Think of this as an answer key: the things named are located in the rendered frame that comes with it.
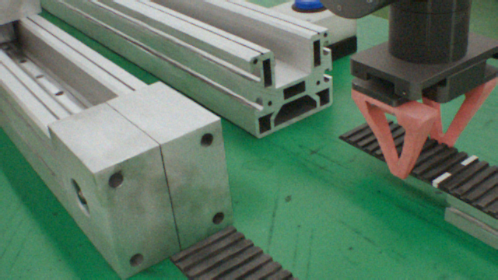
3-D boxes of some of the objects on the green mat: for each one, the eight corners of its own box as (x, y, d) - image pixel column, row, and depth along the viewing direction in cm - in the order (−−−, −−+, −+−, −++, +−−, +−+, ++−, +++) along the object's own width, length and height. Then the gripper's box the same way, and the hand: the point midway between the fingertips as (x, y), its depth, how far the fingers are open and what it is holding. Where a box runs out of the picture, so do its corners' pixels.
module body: (332, 104, 63) (330, 28, 58) (257, 139, 58) (249, 58, 54) (61, -20, 120) (52, -61, 116) (15, -7, 116) (4, -49, 111)
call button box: (358, 51, 74) (357, 3, 71) (299, 75, 70) (296, 24, 66) (315, 36, 80) (313, -9, 77) (257, 57, 75) (253, 9, 72)
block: (258, 210, 48) (248, 106, 44) (123, 281, 43) (92, 173, 38) (199, 166, 55) (184, 71, 50) (75, 222, 49) (46, 124, 44)
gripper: (422, 1, 35) (410, 208, 43) (515, -32, 40) (492, 155, 48) (343, -19, 40) (345, 171, 48) (437, -47, 45) (427, 126, 53)
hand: (420, 154), depth 48 cm, fingers closed on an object, 5 cm apart
